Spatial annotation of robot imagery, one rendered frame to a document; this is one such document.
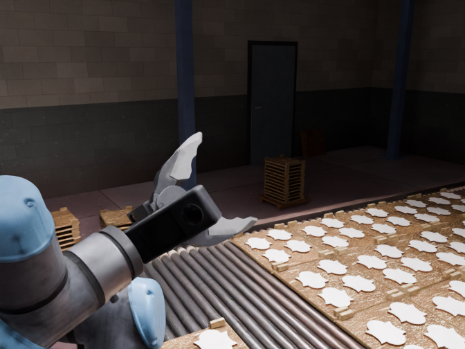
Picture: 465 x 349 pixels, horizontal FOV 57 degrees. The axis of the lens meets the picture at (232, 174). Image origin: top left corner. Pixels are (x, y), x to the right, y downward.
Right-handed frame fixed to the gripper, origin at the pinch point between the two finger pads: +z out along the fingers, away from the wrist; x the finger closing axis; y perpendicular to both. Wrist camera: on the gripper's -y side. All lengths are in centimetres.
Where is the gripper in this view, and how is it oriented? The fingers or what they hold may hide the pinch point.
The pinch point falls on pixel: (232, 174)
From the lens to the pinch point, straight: 61.7
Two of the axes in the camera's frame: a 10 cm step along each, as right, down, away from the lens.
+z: 6.4, -4.6, 6.1
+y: -5.4, 2.9, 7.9
